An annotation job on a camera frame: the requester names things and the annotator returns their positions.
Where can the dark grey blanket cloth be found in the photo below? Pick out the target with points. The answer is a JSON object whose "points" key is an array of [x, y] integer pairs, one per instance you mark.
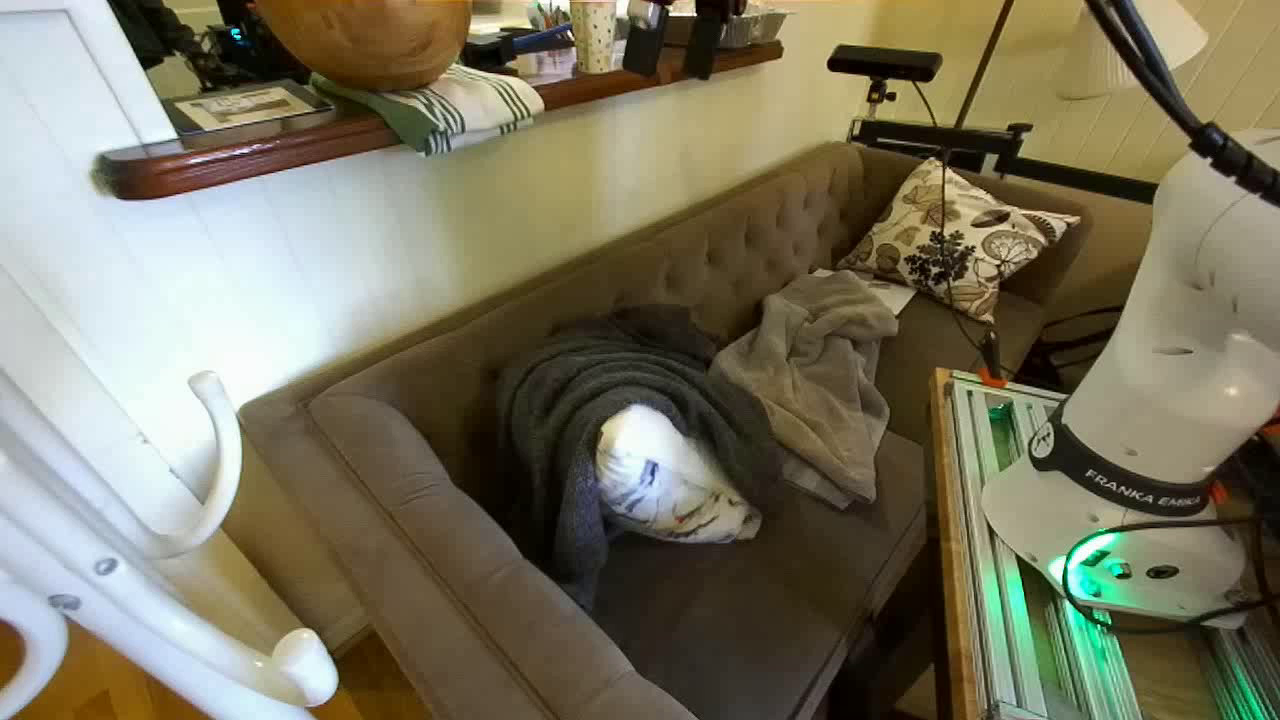
{"points": [[556, 396]]}

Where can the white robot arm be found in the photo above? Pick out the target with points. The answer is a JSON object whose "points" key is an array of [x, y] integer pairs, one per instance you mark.
{"points": [[1111, 495]]}

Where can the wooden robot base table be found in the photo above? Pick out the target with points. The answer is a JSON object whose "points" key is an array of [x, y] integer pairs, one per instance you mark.
{"points": [[1012, 647]]}

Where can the light grey cloth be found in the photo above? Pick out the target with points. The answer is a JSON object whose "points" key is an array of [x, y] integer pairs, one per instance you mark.
{"points": [[814, 368]]}

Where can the white printed pillow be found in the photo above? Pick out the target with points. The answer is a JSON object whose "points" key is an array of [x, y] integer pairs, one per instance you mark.
{"points": [[667, 484]]}

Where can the brown tufted sofa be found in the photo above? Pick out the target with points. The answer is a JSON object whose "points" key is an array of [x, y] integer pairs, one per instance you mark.
{"points": [[396, 464]]}

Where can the striped folded towel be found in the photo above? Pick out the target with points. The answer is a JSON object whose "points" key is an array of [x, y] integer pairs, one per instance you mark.
{"points": [[449, 114]]}

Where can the floral patterned cushion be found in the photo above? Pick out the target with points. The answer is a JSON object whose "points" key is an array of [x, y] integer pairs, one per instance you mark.
{"points": [[955, 243]]}

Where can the patterned cup on shelf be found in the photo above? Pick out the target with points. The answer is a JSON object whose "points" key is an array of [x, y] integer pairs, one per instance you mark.
{"points": [[594, 30]]}

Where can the round wooden bowl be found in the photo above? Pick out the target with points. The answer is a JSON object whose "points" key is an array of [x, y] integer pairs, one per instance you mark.
{"points": [[386, 47]]}

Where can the black tripod bar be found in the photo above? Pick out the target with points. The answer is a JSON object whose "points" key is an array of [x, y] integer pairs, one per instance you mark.
{"points": [[995, 149]]}

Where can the framed picture on shelf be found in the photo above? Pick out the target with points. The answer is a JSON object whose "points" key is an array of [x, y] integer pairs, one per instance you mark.
{"points": [[245, 106]]}

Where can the white coat rack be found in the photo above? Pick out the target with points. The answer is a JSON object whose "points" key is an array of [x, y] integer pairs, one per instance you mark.
{"points": [[101, 534]]}

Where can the black camera on stand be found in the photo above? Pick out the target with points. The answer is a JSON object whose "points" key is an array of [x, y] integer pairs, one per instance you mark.
{"points": [[883, 67]]}

